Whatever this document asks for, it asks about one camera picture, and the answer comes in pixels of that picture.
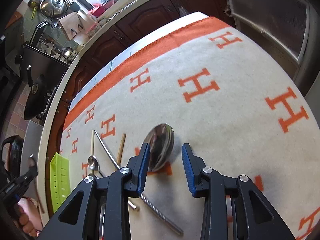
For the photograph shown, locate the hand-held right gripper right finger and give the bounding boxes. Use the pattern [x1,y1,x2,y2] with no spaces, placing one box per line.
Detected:
[181,143,297,240]

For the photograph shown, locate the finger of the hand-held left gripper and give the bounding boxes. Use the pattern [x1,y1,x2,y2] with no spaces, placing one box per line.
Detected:
[12,166,38,184]

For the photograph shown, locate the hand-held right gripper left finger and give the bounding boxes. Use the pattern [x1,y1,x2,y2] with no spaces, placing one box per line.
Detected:
[41,142,151,240]

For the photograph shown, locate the metal spoon twisted handle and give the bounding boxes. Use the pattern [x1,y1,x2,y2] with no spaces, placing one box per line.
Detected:
[139,123,185,236]

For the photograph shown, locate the light wooden chopstick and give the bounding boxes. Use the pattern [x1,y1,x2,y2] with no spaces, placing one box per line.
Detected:
[117,133,126,162]

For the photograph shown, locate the green plastic utensil tray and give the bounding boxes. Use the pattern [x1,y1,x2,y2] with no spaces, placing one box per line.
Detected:
[49,152,71,208]

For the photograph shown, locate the silver metal utensil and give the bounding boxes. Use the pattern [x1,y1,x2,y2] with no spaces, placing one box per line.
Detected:
[127,199,140,211]

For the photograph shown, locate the metal spoon curved handle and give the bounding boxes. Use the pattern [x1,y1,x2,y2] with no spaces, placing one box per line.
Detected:
[94,129,121,170]

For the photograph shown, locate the small metal spoon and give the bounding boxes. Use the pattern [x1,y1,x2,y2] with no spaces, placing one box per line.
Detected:
[87,155,108,178]

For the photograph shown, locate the person's left hand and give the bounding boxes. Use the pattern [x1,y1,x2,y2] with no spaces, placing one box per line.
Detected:
[15,197,44,238]

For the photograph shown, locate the black electric pressure cooker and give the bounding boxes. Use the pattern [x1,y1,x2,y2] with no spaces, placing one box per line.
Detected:
[0,135,24,180]

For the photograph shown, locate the stainless steel splash guard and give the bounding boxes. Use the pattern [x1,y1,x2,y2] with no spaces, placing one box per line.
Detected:
[20,120,44,213]

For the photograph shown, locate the orange white printed blanket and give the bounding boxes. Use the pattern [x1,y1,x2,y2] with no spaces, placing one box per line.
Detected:
[59,16,320,240]

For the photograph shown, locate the black wok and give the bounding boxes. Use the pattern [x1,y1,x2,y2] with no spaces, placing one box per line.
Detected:
[24,65,54,120]

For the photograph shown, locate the pink lidded food container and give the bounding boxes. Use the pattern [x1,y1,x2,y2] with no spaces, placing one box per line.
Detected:
[86,25,100,37]

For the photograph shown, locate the dark wooden kitchen cabinets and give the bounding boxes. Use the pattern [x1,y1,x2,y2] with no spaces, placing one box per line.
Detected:
[46,0,233,155]

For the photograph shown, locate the pale cutting board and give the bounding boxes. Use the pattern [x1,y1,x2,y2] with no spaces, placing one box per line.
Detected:
[58,11,87,41]

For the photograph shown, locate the pink bowl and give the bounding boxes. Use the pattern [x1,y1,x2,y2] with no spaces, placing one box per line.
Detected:
[91,0,115,18]

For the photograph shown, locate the glass cabinet door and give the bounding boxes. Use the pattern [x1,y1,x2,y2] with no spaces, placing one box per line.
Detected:
[224,0,312,90]

